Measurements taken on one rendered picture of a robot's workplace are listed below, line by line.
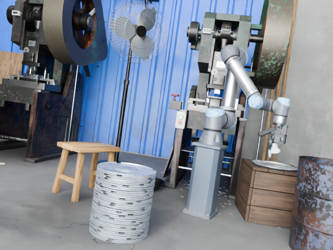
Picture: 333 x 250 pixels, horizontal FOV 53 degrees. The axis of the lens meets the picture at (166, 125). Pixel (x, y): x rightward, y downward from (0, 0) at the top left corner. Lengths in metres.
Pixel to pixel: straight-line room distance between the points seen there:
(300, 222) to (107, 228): 0.96
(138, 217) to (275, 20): 1.74
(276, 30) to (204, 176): 1.21
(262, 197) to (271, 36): 1.16
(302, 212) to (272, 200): 0.39
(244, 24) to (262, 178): 1.33
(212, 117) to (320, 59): 2.42
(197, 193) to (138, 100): 2.30
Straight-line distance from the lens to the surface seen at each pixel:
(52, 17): 3.02
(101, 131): 4.35
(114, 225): 1.58
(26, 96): 3.25
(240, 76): 2.04
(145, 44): 3.20
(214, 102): 2.76
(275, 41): 2.62
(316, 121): 4.22
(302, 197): 1.85
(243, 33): 2.89
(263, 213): 2.22
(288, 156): 4.18
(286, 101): 2.05
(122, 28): 3.12
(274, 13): 2.67
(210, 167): 2.06
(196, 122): 2.71
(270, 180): 2.18
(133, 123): 4.21
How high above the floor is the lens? 0.64
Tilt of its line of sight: 3 degrees down
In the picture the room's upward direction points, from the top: 8 degrees clockwise
